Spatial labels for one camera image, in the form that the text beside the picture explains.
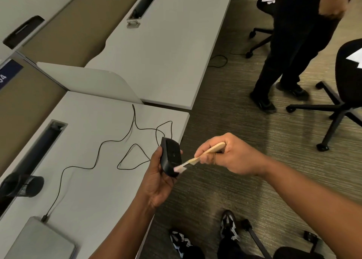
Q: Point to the person's left hand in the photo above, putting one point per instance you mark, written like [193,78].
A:
[154,183]

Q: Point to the person's right hand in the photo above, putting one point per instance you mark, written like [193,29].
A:
[240,157]

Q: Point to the person's right thumb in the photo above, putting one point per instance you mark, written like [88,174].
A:
[209,157]

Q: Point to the person's left thumb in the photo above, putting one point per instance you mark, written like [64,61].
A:
[155,161]

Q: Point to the wooden toothbrush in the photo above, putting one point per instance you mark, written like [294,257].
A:
[216,148]

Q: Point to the black computer mouse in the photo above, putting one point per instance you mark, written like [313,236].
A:
[170,155]

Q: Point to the person's right forearm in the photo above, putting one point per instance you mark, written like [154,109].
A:
[314,205]

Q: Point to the person's left forearm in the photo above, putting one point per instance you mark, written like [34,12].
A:
[124,230]

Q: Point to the person's right patterned shoe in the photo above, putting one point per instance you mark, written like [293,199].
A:
[229,224]

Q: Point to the person's patterned shoe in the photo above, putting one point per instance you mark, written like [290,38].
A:
[179,240]
[229,224]

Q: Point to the person's left patterned shoe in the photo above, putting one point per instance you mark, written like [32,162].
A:
[179,240]

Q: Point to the person's right leg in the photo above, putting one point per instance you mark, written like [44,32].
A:
[232,250]

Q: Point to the person's leg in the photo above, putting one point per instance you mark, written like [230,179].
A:
[193,253]
[232,250]

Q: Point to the person's left leg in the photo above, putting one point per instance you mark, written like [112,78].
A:
[193,253]

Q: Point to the white desk divider panel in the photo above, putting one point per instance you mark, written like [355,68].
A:
[93,82]

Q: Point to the black office chair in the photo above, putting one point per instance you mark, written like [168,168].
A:
[263,36]
[297,254]
[349,83]

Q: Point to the black mesh pen holder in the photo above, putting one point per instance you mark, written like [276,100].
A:
[24,185]

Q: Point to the brown partition panel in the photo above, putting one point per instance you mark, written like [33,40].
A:
[82,24]
[25,111]

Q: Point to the silver laptop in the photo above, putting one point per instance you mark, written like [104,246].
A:
[39,241]

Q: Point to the blue partition label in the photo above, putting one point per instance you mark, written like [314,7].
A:
[8,72]

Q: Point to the white paper sheet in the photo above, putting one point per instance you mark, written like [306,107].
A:
[356,58]

